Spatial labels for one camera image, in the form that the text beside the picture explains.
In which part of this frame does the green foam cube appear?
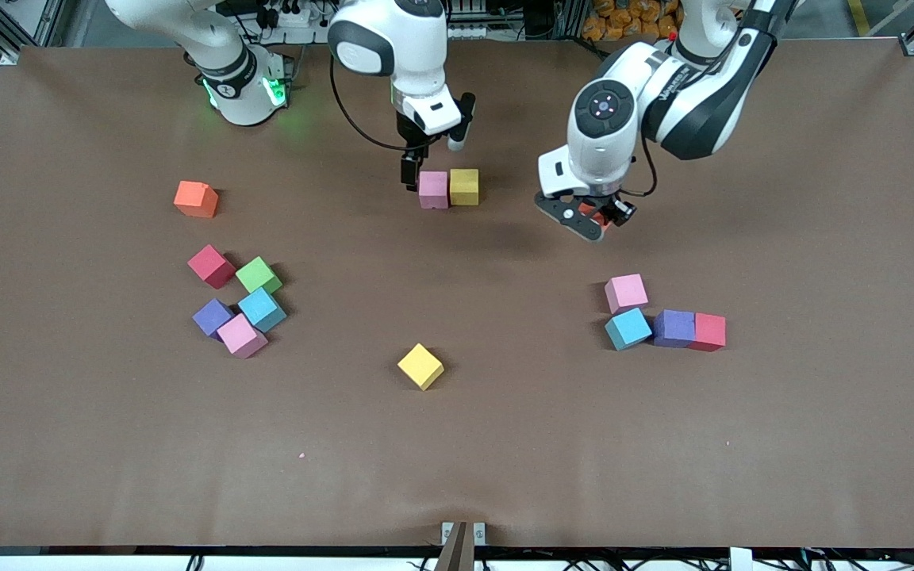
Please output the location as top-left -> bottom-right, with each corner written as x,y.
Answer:
235,255 -> 284,296

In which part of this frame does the table edge clamp bracket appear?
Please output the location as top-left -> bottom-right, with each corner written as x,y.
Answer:
441,521 -> 486,571

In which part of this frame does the brown table cover mat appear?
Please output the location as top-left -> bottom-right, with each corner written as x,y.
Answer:
0,38 -> 914,550

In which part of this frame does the yellow foam cube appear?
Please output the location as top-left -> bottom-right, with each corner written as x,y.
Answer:
449,168 -> 480,207
397,343 -> 446,392

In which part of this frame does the red foam cube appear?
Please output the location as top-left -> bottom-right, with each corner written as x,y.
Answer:
689,312 -> 728,353
186,243 -> 237,290

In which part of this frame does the cyan foam cube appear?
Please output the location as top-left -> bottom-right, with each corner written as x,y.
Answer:
236,286 -> 288,334
604,307 -> 655,352

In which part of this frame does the bag of orange snacks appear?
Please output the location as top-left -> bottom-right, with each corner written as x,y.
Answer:
582,0 -> 684,42

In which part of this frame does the pink foam cube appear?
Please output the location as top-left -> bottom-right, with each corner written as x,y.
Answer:
217,312 -> 270,360
604,273 -> 650,316
418,171 -> 451,210

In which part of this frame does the purple foam cube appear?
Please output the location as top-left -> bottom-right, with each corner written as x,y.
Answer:
191,297 -> 236,342
652,308 -> 697,349

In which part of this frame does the orange foam cube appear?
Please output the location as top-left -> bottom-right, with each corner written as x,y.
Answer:
578,201 -> 613,233
173,180 -> 220,220

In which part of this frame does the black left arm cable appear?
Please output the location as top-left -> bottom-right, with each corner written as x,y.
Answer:
620,131 -> 659,199

